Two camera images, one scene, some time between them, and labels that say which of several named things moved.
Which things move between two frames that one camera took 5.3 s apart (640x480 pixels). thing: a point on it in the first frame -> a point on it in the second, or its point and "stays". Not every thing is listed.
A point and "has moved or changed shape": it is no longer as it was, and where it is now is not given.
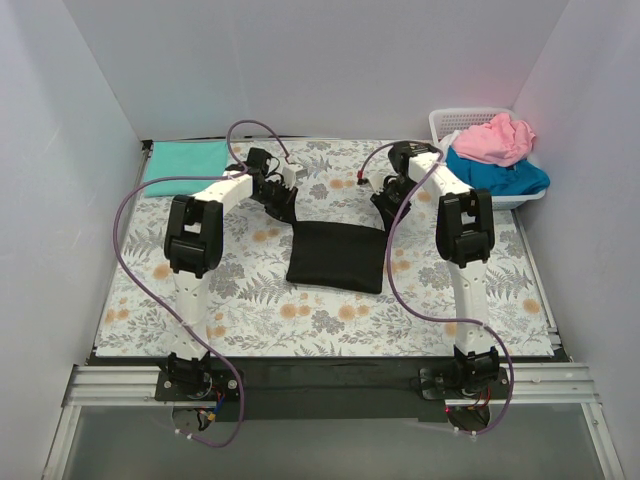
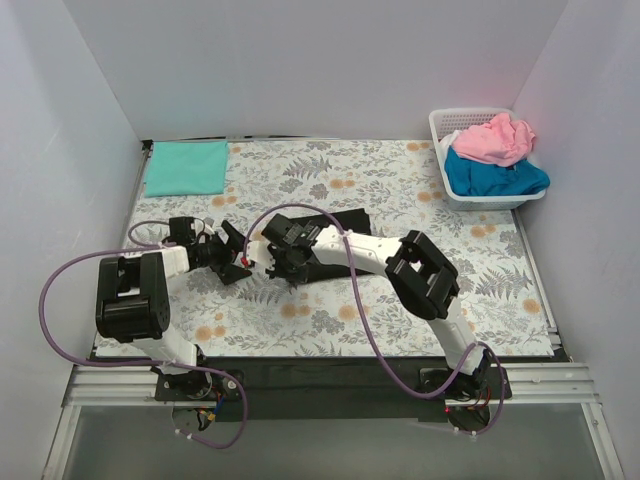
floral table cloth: x=323 y=248 stays
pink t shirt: x=500 y=141 stays
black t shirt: x=338 y=256 has moved or changed shape
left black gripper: x=276 y=193 -> x=228 y=255
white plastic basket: x=446 y=120 stays
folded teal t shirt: x=184 y=159 stays
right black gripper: x=391 y=195 -> x=279 y=255
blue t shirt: x=520 y=178 stays
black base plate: x=332 y=389 stays
